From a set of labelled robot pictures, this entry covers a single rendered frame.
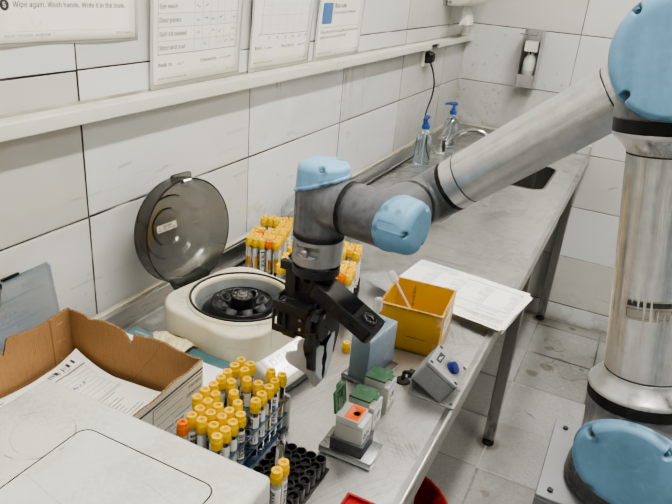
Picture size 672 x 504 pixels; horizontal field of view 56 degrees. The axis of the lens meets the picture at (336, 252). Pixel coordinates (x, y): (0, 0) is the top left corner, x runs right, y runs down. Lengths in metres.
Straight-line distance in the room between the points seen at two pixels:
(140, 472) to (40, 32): 0.73
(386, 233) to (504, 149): 0.19
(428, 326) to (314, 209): 0.51
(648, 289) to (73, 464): 0.56
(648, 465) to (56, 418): 0.59
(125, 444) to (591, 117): 0.62
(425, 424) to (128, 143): 0.75
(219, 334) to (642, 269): 0.71
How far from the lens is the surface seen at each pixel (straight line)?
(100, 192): 1.25
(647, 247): 0.69
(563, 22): 3.19
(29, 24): 1.11
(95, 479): 0.61
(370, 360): 1.19
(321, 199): 0.85
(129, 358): 1.11
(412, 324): 1.30
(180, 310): 1.21
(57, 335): 1.17
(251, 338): 1.13
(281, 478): 0.88
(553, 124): 0.83
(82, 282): 1.27
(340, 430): 1.03
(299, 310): 0.94
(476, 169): 0.87
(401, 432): 1.13
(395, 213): 0.80
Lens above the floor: 1.58
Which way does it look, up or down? 24 degrees down
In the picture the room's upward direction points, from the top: 5 degrees clockwise
